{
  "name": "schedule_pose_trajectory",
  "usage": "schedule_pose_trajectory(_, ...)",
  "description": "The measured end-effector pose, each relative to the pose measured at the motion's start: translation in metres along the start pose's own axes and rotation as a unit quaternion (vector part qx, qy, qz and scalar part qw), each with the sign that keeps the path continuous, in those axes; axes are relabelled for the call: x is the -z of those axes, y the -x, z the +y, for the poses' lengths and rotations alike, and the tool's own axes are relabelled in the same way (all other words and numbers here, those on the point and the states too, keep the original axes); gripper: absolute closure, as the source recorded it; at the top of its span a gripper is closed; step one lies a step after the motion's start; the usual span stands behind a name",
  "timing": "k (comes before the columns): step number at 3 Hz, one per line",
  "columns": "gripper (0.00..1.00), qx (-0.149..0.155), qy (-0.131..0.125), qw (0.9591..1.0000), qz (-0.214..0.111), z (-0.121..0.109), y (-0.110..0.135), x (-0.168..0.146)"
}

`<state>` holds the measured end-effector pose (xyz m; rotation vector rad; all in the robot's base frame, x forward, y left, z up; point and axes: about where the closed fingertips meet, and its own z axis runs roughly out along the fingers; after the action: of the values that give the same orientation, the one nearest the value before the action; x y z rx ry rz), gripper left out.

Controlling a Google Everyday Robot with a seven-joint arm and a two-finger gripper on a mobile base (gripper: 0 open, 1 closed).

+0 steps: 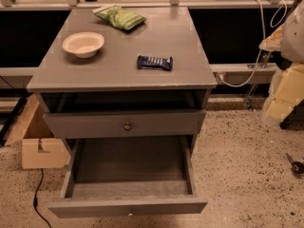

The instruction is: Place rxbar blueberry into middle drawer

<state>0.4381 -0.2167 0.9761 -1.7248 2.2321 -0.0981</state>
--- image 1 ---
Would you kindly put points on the blue rxbar wrapper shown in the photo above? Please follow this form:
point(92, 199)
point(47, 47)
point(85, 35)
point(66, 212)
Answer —
point(155, 62)

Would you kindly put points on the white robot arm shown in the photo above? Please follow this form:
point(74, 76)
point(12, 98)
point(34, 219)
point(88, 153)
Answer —
point(292, 43)

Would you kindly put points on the closed grey upper drawer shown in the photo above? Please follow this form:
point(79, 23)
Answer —
point(124, 123)

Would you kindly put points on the grey wooden drawer cabinet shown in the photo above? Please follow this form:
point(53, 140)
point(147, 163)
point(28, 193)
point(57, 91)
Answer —
point(111, 81)

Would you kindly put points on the open grey lower drawer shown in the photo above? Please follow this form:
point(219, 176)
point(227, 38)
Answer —
point(135, 176)

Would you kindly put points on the white paper bowl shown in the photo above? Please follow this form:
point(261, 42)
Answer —
point(83, 44)

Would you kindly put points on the green chip bag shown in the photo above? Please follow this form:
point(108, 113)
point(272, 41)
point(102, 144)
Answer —
point(119, 17)

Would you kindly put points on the cardboard box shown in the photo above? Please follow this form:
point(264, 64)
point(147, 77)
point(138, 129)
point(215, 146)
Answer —
point(39, 148)

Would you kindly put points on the black tool on floor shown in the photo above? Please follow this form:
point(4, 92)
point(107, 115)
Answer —
point(297, 166)

